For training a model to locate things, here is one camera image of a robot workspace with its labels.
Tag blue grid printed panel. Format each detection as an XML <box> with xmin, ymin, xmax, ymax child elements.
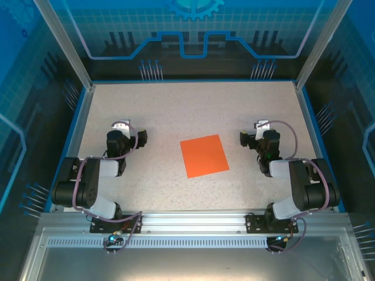
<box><xmin>0</xmin><ymin>0</ymin><xmax>89</xmax><ymax>218</ymax></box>
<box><xmin>301</xmin><ymin>0</ymin><xmax>375</xmax><ymax>218</ymax></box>

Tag blue gear printed panel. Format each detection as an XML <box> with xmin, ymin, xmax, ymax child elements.
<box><xmin>62</xmin><ymin>0</ymin><xmax>326</xmax><ymax>82</ymax></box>

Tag metal tray plate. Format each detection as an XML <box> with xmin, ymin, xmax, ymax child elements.
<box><xmin>18</xmin><ymin>227</ymin><xmax>369</xmax><ymax>281</ymax></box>

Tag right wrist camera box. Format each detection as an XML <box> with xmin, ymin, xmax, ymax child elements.
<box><xmin>253</xmin><ymin>119</ymin><xmax>270</xmax><ymax>141</ymax></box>

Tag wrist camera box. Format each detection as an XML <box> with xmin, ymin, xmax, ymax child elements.
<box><xmin>253</xmin><ymin>119</ymin><xmax>270</xmax><ymax>141</ymax></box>
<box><xmin>111</xmin><ymin>118</ymin><xmax>132</xmax><ymax>139</ymax></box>

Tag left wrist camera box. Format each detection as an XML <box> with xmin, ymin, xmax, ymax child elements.
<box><xmin>111</xmin><ymin>118</ymin><xmax>132</xmax><ymax>139</ymax></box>

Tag aluminium side rail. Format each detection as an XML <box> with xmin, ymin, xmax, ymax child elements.
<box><xmin>53</xmin><ymin>84</ymin><xmax>97</xmax><ymax>213</ymax></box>
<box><xmin>293</xmin><ymin>81</ymin><xmax>335</xmax><ymax>213</ymax></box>

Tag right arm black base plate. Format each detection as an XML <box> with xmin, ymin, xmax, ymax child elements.
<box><xmin>245</xmin><ymin>213</ymin><xmax>299</xmax><ymax>234</ymax></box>

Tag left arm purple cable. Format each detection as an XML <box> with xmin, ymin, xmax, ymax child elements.
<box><xmin>71</xmin><ymin>120</ymin><xmax>144</xmax><ymax>256</ymax></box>

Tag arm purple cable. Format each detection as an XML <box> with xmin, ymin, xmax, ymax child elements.
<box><xmin>256</xmin><ymin>119</ymin><xmax>332</xmax><ymax>256</ymax></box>
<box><xmin>71</xmin><ymin>120</ymin><xmax>144</xmax><ymax>256</ymax></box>

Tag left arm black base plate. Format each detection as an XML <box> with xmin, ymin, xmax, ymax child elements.
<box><xmin>89</xmin><ymin>214</ymin><xmax>144</xmax><ymax>234</ymax></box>

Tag aluminium mounting rail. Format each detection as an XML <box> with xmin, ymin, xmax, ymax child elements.
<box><xmin>39</xmin><ymin>208</ymin><xmax>352</xmax><ymax>235</ymax></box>

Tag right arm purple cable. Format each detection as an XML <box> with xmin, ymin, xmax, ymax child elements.
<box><xmin>256</xmin><ymin>119</ymin><xmax>332</xmax><ymax>256</ymax></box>

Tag aluminium frame post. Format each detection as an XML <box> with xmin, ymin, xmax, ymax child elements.
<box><xmin>294</xmin><ymin>0</ymin><xmax>354</xmax><ymax>91</ymax></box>
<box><xmin>33</xmin><ymin>0</ymin><xmax>97</xmax><ymax>91</ymax></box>

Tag slotted cable duct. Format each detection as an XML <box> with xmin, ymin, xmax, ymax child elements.
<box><xmin>46</xmin><ymin>237</ymin><xmax>343</xmax><ymax>249</ymax></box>

